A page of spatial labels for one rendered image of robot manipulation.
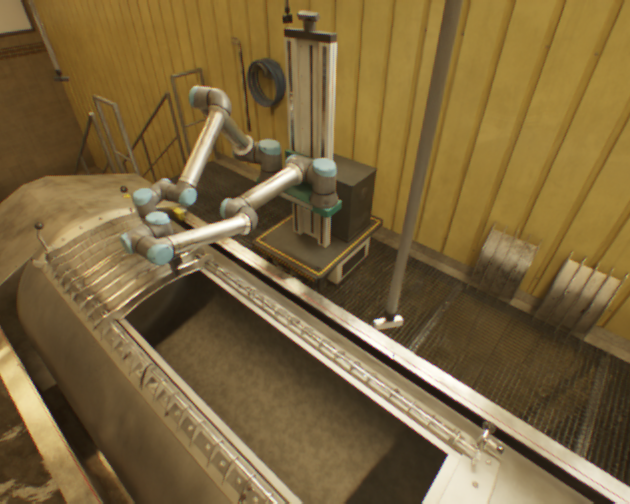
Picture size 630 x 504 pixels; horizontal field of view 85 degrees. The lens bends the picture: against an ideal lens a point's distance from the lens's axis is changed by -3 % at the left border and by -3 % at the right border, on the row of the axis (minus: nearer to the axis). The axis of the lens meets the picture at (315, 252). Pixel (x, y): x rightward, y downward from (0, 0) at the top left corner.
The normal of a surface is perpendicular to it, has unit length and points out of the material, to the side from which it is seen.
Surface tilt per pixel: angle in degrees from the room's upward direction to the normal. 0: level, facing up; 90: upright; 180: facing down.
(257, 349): 52
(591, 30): 90
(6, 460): 0
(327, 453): 26
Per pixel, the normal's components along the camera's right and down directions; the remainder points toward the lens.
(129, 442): -0.52, -0.07
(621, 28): -0.65, 0.49
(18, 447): 0.00, -0.76
